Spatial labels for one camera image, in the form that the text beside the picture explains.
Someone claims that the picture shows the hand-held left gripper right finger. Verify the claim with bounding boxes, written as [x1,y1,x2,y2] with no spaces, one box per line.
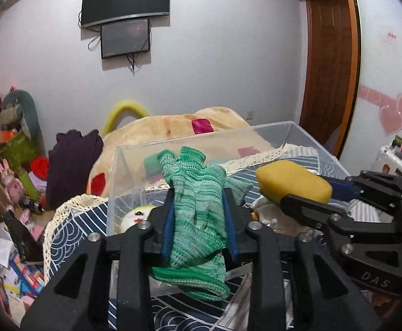
[222,188,383,331]

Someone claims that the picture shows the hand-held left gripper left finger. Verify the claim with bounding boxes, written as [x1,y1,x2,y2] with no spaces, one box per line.
[21,188,176,331]

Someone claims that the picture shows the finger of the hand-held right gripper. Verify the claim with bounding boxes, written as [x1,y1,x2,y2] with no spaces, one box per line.
[325,170,402,216]
[280,194,360,245]

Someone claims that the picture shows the green knit glove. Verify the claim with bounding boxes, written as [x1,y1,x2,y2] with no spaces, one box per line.
[149,146,253,301]

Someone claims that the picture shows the yellow sponge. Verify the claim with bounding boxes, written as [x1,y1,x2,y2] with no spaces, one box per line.
[255,159,333,205]

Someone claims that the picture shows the clear plastic box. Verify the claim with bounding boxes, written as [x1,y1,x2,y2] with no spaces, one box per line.
[106,121,363,331]

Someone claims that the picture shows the beige plush toy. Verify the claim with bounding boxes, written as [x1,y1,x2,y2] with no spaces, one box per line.
[249,195,326,239]

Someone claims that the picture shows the white plush toy with face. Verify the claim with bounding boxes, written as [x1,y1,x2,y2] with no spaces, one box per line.
[120,205,158,234]

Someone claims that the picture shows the white rack with small items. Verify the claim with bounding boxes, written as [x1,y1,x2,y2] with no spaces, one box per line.
[373,134,402,182]

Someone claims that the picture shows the navy patterned lace-edged tablecloth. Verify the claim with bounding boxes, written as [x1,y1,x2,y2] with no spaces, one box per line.
[42,143,381,331]

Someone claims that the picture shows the beige patchwork blanket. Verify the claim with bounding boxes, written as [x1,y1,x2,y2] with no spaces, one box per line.
[85,106,278,197]

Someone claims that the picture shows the dark purple cloth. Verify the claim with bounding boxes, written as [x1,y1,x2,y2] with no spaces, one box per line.
[46,129,104,211]

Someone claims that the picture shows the yellow fuzzy arch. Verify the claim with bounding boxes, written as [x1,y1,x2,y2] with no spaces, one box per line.
[102,101,151,137]

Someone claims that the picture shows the wooden door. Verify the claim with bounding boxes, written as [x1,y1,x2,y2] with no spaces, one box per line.
[304,0,355,146]

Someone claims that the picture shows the red cloth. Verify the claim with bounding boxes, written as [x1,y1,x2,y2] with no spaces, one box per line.
[30,156,50,182]

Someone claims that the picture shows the black bag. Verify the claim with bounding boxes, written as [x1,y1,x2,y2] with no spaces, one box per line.
[1,210,44,263]

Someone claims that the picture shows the pile of papers and books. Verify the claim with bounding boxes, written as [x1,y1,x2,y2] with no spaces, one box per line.
[0,228,47,304]

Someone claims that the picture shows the pink bunny doll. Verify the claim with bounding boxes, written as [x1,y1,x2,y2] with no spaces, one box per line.
[0,159,26,202]

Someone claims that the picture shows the grey-green plush toy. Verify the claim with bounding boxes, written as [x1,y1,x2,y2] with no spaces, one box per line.
[0,90,42,142]

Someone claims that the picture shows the pink wall border strip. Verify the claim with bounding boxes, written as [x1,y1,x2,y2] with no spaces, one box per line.
[358,84,400,110]

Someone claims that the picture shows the wooden door frame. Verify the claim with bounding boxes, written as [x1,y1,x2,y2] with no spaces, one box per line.
[263,0,363,157]

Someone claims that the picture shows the small black wall monitor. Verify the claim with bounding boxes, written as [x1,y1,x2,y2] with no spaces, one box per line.
[100,18,151,59]

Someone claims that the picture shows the large black wall television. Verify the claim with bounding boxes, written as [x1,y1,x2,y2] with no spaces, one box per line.
[81,0,171,28]

